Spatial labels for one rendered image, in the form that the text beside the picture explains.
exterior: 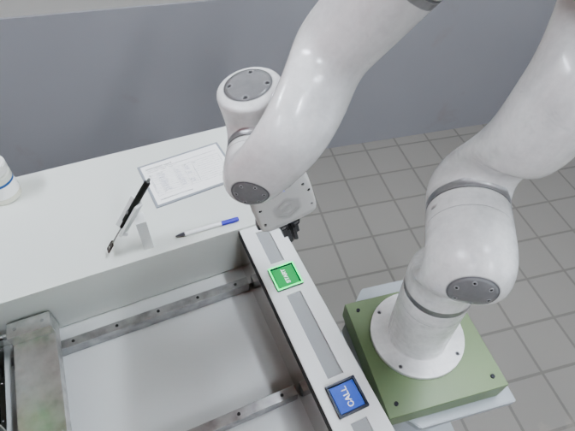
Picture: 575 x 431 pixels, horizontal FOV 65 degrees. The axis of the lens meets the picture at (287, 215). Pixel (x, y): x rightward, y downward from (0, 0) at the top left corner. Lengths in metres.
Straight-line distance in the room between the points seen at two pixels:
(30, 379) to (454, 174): 0.83
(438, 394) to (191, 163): 0.75
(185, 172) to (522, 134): 0.79
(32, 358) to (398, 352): 0.71
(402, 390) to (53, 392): 0.65
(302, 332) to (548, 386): 1.42
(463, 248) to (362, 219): 1.73
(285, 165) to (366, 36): 0.15
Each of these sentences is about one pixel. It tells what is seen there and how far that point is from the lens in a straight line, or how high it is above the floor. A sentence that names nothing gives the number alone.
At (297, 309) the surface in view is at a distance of 0.90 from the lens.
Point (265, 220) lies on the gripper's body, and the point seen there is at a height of 1.19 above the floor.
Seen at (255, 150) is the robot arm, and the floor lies 1.41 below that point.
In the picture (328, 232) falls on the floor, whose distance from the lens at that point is 2.24.
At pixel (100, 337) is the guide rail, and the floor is 0.84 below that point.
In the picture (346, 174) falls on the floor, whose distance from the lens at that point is 2.53.
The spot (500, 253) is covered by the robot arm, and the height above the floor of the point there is 1.29.
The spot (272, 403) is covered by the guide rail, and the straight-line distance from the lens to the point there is 0.94.
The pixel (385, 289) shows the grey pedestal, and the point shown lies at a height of 0.82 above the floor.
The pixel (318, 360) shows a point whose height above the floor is 0.96.
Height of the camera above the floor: 1.74
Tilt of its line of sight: 49 degrees down
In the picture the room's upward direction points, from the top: 2 degrees clockwise
